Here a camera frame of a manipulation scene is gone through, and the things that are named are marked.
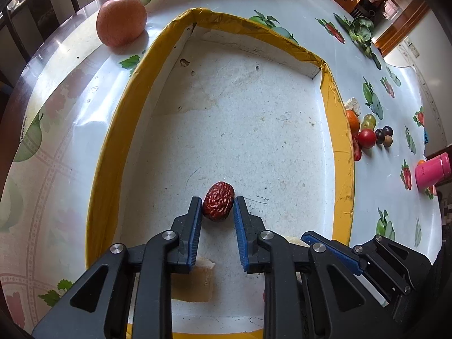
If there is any beige bread piece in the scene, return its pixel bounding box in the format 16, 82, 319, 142
172, 256, 216, 303

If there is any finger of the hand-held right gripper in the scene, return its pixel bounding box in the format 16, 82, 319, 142
301, 231, 364, 277
353, 235, 415, 295

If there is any dark wooden chair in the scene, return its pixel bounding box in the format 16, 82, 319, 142
0, 0, 83, 89

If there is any white wall socket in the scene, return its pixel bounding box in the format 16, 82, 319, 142
404, 37, 421, 59

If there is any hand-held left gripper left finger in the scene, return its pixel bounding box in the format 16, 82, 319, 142
31, 196, 203, 339

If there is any dried red date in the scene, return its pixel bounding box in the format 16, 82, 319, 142
202, 181, 235, 222

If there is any pink thermos cup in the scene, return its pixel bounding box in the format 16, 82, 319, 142
414, 153, 452, 190

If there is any small red tomato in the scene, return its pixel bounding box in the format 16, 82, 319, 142
358, 129, 377, 149

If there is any white foam box yellow tape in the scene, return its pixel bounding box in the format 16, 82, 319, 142
85, 7, 355, 339

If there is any green leafy vegetable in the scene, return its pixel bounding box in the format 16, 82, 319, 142
334, 13, 383, 70

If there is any round puffed rice cake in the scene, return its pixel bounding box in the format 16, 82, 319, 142
344, 97, 361, 116

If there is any large orange-red apple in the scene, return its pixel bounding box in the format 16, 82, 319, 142
96, 0, 147, 48

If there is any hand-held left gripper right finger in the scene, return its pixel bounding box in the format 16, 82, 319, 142
233, 196, 399, 339

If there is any small orange tangerine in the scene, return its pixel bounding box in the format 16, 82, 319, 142
345, 110, 361, 134

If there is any red strawberry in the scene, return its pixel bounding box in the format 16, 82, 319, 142
352, 133, 363, 162

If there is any wooden door frame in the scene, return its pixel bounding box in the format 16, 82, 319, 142
348, 0, 433, 57

